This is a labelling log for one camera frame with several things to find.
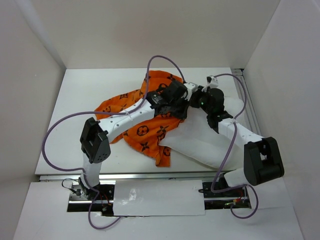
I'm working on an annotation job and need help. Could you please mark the white cover plate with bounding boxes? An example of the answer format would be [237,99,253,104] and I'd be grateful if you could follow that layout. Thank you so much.
[112,179,205,217]

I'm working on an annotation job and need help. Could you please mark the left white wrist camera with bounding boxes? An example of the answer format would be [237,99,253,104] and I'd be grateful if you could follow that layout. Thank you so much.
[183,82,198,101]

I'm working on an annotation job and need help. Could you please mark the white pillow with yellow edge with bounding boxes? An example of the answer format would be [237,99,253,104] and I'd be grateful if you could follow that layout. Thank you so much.
[159,96,244,171]

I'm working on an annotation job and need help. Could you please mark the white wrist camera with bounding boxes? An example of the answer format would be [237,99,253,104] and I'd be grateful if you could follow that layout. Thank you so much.
[183,82,198,101]
[201,75,219,92]

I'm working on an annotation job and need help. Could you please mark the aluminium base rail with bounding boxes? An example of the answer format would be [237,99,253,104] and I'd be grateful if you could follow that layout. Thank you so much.
[39,171,251,217]

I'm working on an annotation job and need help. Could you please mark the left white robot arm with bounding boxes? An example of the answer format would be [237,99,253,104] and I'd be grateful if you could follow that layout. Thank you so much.
[79,80,197,200]

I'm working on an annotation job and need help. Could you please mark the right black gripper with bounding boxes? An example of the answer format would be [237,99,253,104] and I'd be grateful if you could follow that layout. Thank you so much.
[185,85,213,115]

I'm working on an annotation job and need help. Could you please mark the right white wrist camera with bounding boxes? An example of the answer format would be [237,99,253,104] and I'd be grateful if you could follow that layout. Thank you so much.
[201,75,219,92]

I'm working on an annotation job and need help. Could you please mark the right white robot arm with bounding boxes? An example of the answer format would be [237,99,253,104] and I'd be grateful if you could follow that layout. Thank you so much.
[190,86,285,196]

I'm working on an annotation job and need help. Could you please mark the orange patterned pillowcase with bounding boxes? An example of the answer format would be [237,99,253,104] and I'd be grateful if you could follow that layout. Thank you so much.
[95,70,183,168]

